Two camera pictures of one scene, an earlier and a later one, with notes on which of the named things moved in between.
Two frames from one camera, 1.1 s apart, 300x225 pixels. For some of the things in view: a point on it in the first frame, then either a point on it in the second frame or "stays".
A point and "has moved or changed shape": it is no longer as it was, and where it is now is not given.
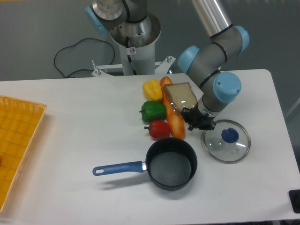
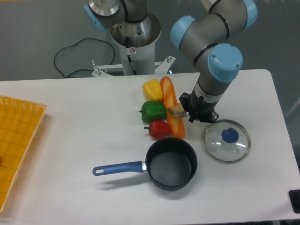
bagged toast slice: [180, 95] has moved or changed shape
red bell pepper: [159, 130] stays
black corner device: [294, 196] stays
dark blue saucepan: [171, 164] stays
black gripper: [194, 116] to [199, 109]
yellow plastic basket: [20, 120] stays
